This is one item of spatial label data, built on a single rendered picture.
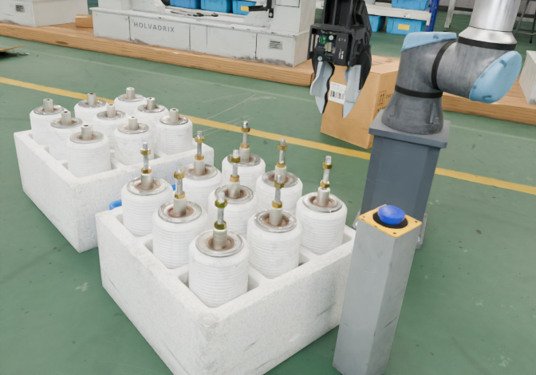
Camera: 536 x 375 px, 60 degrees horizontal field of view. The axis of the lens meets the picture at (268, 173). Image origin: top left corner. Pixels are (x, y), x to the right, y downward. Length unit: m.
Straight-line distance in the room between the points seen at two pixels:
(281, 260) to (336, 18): 0.40
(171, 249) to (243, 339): 0.19
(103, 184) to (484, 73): 0.86
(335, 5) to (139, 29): 2.61
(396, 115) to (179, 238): 0.64
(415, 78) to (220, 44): 1.94
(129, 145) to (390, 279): 0.71
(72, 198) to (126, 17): 2.30
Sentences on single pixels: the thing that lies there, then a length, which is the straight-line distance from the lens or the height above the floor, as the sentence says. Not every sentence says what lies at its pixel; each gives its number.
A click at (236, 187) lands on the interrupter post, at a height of 0.27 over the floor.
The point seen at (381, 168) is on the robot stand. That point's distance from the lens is 1.22.
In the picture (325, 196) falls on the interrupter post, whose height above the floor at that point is 0.27.
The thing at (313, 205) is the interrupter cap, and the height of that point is 0.25.
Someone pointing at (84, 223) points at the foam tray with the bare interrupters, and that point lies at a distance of 1.16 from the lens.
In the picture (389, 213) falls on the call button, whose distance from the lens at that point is 0.72.
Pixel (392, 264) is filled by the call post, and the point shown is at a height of 0.26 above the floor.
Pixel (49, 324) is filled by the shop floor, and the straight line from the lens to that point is 1.02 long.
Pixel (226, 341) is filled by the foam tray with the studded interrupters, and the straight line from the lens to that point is 0.76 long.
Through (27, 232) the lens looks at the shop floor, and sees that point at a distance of 1.31.
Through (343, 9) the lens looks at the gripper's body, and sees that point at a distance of 0.74.
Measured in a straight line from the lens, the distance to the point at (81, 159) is 1.14.
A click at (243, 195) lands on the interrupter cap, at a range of 0.88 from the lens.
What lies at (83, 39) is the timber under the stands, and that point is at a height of 0.07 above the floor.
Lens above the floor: 0.67
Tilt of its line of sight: 25 degrees down
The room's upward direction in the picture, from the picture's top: 4 degrees clockwise
